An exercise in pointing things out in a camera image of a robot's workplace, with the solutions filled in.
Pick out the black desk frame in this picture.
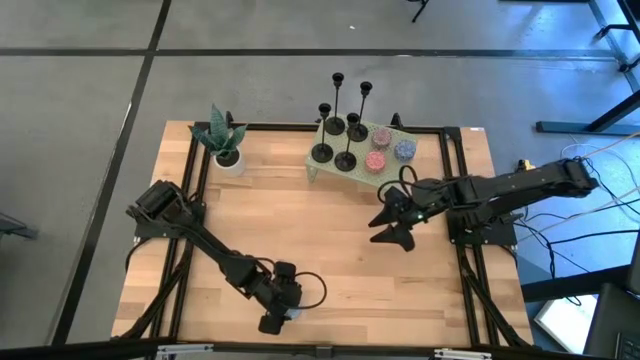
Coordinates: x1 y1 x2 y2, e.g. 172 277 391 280
535 0 640 137

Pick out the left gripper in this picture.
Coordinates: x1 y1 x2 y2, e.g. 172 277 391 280
248 260 305 337

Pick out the black camera rig beam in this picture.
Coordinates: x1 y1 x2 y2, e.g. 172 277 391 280
0 337 640 360

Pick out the green perforated metal shelf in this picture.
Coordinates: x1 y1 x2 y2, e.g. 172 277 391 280
304 117 421 207

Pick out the grey chair base leg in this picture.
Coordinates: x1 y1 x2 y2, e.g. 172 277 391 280
0 218 39 242

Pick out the maroon patterned tin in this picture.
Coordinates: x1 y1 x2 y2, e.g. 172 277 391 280
370 127 394 150

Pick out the open laptop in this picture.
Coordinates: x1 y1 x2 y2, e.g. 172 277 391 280
533 282 640 360

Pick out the black desk foot bar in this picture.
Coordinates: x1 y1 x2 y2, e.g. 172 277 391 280
519 264 632 303

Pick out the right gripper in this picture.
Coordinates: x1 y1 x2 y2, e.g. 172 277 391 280
367 177 454 253

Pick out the black aluminium table frame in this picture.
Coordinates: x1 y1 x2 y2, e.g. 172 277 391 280
112 110 535 351

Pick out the black chair leg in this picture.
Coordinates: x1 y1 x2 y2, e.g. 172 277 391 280
407 0 431 24

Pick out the red patterned tin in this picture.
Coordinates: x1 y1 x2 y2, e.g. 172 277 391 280
364 150 388 174

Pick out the potted green snake plant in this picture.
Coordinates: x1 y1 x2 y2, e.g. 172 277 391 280
188 103 249 178

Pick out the dark blue patterned tin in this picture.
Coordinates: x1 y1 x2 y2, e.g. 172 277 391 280
393 139 418 163

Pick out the black candlestick holder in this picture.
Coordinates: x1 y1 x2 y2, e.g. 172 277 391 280
310 102 335 165
347 80 374 144
323 71 347 137
334 112 361 173

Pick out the silver metal bracket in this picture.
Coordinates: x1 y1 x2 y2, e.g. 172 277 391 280
156 343 215 360
433 347 494 360

